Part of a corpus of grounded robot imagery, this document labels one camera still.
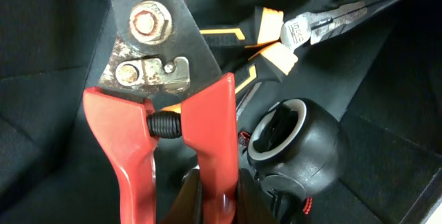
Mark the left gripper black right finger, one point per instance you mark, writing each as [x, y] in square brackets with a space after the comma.
[251, 209]

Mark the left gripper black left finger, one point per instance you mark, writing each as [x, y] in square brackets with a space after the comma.
[187, 207]

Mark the black tape measure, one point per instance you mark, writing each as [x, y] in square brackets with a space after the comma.
[297, 150]

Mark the red handled pruning shears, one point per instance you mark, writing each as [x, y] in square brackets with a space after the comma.
[162, 81]

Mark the black orange needle-nose pliers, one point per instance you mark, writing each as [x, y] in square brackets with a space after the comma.
[277, 39]

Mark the dark green open box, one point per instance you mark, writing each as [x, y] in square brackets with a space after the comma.
[382, 80]

